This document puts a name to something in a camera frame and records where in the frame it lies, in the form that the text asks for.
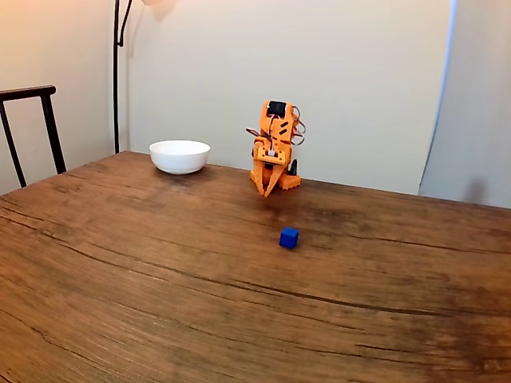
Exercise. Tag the black floor lamp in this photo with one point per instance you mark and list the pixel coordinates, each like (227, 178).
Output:
(116, 80)

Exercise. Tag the dark wooden chair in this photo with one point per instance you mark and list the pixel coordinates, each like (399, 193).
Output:
(28, 92)

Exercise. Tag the black table clamp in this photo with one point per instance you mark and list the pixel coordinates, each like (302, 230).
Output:
(294, 167)

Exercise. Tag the white bowl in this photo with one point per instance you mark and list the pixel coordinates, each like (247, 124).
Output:
(179, 156)

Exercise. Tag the blue cube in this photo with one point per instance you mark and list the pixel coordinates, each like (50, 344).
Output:
(289, 238)

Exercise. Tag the orange gripper camera mount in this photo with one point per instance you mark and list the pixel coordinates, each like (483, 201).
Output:
(281, 153)

